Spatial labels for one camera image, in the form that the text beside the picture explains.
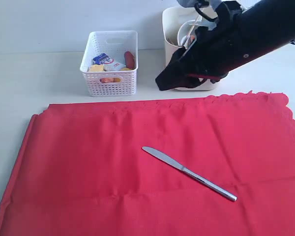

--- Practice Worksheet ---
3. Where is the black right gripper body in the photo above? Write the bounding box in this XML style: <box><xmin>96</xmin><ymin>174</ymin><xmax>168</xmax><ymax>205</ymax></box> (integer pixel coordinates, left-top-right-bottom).
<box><xmin>181</xmin><ymin>1</ymin><xmax>251</xmax><ymax>76</ymax></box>

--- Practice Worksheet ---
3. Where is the white floral ceramic bowl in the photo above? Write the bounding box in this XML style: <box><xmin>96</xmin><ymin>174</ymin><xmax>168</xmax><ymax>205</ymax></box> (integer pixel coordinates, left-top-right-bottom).
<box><xmin>177</xmin><ymin>20</ymin><xmax>201</xmax><ymax>48</ymax></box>

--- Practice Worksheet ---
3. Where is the red sausage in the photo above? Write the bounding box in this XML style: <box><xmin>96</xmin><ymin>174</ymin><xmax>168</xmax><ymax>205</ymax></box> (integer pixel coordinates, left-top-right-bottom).
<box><xmin>124</xmin><ymin>51</ymin><xmax>136</xmax><ymax>70</ymax></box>

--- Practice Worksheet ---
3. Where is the blue white milk carton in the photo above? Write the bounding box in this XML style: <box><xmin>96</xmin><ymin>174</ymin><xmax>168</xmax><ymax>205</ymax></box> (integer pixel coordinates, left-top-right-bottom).
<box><xmin>92</xmin><ymin>53</ymin><xmax>126</xmax><ymax>71</ymax></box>

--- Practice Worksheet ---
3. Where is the yellow cheese wedge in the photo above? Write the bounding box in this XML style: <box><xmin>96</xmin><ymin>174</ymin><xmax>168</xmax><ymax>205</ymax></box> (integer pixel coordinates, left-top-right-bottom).
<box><xmin>88</xmin><ymin>64</ymin><xmax>105</xmax><ymax>72</ymax></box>

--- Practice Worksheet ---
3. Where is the silver table knife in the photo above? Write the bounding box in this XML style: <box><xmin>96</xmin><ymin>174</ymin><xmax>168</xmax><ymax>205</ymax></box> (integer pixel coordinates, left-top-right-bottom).
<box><xmin>142</xmin><ymin>146</ymin><xmax>237</xmax><ymax>202</ymax></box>

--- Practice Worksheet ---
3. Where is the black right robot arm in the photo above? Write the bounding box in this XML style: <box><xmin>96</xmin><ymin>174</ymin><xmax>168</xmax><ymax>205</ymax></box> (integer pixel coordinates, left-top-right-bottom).
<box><xmin>155</xmin><ymin>0</ymin><xmax>295</xmax><ymax>91</ymax></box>

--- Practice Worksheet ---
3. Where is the cream plastic bin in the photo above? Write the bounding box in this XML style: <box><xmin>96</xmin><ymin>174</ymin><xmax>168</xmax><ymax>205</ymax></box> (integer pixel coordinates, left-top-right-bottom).
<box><xmin>162</xmin><ymin>6</ymin><xmax>218</xmax><ymax>91</ymax></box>

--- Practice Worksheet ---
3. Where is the white perforated plastic basket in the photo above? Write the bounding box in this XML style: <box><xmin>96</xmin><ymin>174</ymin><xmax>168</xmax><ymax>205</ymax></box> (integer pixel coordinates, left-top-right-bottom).
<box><xmin>80</xmin><ymin>30</ymin><xmax>138</xmax><ymax>96</ymax></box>

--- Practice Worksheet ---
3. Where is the red table cloth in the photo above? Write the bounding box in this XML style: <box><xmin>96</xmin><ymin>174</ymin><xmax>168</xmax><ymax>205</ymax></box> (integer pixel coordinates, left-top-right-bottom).
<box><xmin>0</xmin><ymin>92</ymin><xmax>295</xmax><ymax>236</ymax></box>

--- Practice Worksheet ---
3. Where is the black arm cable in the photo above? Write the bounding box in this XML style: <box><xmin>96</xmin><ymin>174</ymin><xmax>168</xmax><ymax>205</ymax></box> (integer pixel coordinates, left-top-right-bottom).
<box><xmin>194</xmin><ymin>1</ymin><xmax>219</xmax><ymax>24</ymax></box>

